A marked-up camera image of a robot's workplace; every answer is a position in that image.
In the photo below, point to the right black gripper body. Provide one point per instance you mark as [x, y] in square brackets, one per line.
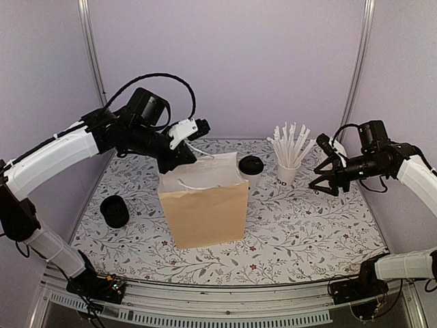
[371, 168]

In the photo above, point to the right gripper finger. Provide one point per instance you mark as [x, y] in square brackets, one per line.
[325, 184]
[336, 163]

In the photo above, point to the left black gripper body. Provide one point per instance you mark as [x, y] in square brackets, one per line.
[142, 141]

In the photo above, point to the black cup lid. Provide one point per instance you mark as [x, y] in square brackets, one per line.
[251, 165]

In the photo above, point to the brown paper bag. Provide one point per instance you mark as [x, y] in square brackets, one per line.
[205, 203]

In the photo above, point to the white paper coffee cup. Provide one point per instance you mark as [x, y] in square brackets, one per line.
[253, 180]

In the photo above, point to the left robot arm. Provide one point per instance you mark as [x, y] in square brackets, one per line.
[21, 176]

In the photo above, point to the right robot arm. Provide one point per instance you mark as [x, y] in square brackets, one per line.
[399, 186]

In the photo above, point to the stack of white paper cups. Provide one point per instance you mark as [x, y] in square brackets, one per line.
[322, 160]

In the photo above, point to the bundle of wrapped straws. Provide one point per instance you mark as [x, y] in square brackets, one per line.
[291, 144]

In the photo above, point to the cup holding straws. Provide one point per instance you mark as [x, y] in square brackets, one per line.
[285, 175]

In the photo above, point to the floral table mat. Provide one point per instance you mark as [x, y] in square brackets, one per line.
[292, 233]

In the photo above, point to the stack of black lids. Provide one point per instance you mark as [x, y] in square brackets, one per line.
[115, 211]

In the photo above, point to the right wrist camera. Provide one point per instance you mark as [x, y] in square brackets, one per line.
[330, 146]

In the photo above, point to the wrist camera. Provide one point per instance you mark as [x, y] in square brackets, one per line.
[330, 146]
[187, 129]

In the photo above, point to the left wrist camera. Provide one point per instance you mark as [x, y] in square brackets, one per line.
[187, 129]

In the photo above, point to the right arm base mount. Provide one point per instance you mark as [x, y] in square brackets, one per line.
[365, 286]

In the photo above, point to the front aluminium rail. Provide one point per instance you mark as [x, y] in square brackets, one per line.
[153, 304]

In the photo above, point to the left aluminium frame post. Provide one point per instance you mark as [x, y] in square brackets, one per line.
[92, 53]

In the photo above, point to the aluminium frame post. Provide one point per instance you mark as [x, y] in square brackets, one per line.
[92, 53]
[363, 42]

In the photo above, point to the right aluminium frame post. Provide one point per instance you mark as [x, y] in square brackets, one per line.
[363, 42]

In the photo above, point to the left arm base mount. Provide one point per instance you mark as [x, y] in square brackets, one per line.
[89, 284]

